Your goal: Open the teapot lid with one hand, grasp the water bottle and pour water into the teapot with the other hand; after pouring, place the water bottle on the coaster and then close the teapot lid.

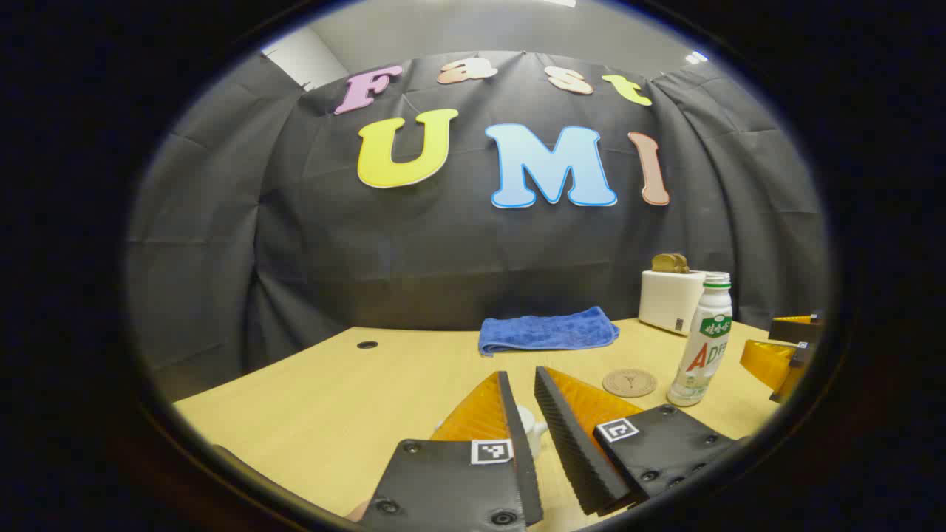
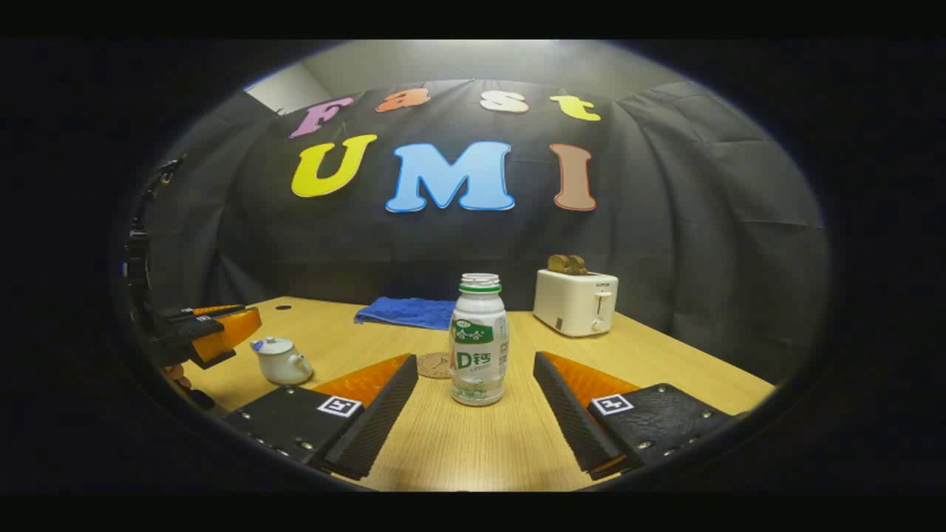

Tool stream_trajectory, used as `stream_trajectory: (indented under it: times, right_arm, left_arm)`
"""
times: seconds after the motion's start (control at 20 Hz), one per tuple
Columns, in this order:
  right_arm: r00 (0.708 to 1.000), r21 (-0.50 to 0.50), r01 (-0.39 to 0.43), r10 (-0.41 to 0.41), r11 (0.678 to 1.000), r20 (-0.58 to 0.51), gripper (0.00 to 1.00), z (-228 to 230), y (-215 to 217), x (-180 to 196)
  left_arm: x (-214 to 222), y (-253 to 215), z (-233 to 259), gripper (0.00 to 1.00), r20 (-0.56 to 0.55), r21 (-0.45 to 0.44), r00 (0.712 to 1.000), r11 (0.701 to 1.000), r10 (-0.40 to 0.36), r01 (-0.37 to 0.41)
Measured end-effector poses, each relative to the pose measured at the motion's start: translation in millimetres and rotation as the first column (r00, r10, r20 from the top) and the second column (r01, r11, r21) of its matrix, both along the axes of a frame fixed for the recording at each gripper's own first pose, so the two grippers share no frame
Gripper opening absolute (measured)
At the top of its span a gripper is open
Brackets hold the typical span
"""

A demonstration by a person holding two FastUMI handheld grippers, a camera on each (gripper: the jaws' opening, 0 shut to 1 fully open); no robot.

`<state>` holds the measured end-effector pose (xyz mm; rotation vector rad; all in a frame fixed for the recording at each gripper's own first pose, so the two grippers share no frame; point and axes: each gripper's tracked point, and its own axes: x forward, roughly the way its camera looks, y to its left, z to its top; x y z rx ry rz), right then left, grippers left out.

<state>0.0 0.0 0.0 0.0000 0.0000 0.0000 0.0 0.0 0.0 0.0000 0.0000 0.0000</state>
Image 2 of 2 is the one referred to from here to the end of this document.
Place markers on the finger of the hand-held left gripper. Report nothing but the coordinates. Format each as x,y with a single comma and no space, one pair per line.
233,331
192,312

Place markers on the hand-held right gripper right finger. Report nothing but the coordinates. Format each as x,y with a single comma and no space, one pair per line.
573,421

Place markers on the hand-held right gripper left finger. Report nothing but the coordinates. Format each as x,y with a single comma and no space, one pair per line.
377,421

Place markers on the white teacup lid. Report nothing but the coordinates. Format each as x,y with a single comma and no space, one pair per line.
275,346

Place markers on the white ceramic teacup with spout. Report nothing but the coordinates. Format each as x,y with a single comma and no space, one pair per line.
282,368

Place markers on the round wooden coaster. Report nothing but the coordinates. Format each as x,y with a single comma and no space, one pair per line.
432,366

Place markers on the white water bottle green label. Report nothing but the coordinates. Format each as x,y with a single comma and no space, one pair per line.
479,347

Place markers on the blue towel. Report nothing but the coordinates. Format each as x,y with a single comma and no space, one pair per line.
406,312

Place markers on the white toaster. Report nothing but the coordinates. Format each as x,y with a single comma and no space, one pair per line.
573,303

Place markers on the brown bread slice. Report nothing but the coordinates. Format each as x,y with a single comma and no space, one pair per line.
579,264
558,264

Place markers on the black backdrop cloth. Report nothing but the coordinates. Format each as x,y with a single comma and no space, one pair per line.
702,222

